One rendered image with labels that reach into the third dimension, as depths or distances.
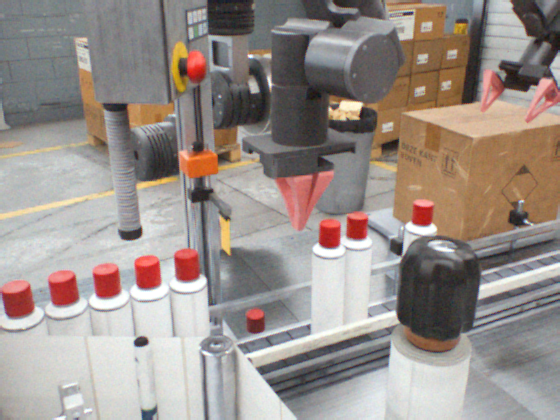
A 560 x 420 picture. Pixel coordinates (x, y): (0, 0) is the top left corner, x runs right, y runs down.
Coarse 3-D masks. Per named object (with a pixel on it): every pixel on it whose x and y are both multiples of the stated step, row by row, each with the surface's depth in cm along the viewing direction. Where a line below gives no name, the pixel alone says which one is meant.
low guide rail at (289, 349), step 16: (528, 272) 107; (544, 272) 108; (480, 288) 102; (496, 288) 103; (512, 288) 105; (368, 320) 92; (384, 320) 93; (320, 336) 88; (336, 336) 90; (352, 336) 91; (256, 352) 85; (272, 352) 85; (288, 352) 86
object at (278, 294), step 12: (528, 228) 113; (540, 228) 114; (552, 228) 116; (480, 240) 108; (492, 240) 109; (504, 240) 111; (384, 264) 100; (396, 264) 100; (288, 288) 92; (300, 288) 93; (240, 300) 89; (252, 300) 89; (264, 300) 90; (276, 300) 91; (216, 312) 87; (228, 312) 88
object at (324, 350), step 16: (496, 272) 114; (512, 272) 114; (528, 288) 108; (384, 304) 103; (480, 304) 103; (272, 336) 94; (288, 336) 94; (304, 336) 94; (368, 336) 94; (384, 336) 95; (304, 352) 90; (320, 352) 90; (256, 368) 87; (272, 368) 87
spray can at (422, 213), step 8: (416, 200) 94; (424, 200) 94; (416, 208) 93; (424, 208) 92; (432, 208) 92; (416, 216) 93; (424, 216) 92; (408, 224) 95; (416, 224) 93; (424, 224) 93; (432, 224) 95; (408, 232) 94; (416, 232) 93; (424, 232) 93; (432, 232) 93; (408, 240) 94
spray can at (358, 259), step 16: (352, 224) 88; (352, 240) 89; (368, 240) 89; (352, 256) 89; (368, 256) 89; (352, 272) 90; (368, 272) 91; (352, 288) 91; (368, 288) 92; (352, 304) 92; (352, 320) 93
